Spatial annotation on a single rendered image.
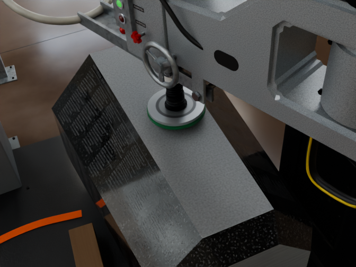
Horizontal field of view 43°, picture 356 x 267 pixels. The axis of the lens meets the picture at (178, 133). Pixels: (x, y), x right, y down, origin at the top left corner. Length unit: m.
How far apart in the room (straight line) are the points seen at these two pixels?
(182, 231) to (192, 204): 0.09
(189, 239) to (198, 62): 0.53
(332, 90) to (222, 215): 0.55
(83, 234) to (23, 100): 1.37
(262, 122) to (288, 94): 1.76
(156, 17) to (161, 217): 0.63
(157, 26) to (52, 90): 2.10
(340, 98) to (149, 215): 0.78
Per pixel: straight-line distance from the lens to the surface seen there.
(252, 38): 1.11
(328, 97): 1.08
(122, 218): 1.64
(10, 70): 3.68
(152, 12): 1.34
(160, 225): 1.49
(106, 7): 1.85
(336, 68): 1.03
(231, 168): 1.53
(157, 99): 1.71
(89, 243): 2.24
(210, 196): 1.45
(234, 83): 1.22
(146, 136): 1.65
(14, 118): 3.23
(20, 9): 1.85
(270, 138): 2.81
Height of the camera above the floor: 1.97
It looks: 44 degrees down
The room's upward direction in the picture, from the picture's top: 5 degrees counter-clockwise
